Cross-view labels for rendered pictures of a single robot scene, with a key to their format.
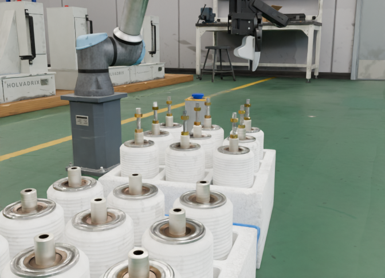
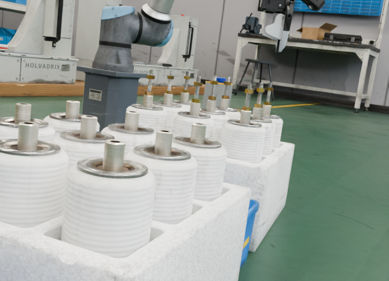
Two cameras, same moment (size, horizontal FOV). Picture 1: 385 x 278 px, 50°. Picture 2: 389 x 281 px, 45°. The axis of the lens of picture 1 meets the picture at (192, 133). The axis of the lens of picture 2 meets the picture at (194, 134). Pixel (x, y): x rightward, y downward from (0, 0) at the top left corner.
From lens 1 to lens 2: 0.16 m
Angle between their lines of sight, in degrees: 5
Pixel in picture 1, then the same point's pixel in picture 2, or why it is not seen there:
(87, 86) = (106, 59)
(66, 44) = (95, 32)
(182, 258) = (161, 172)
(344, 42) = not seen: outside the picture
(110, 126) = (124, 106)
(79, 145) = not seen: hidden behind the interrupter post
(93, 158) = not seen: hidden behind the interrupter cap
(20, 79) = (40, 60)
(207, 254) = (188, 177)
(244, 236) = (235, 190)
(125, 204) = (117, 135)
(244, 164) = (253, 137)
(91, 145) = (101, 122)
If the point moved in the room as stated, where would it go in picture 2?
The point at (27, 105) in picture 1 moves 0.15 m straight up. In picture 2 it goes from (43, 88) to (45, 66)
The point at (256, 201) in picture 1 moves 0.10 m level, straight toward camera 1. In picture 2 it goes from (259, 176) to (253, 188)
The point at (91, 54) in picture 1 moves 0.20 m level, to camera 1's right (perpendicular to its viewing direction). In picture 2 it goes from (115, 25) to (171, 32)
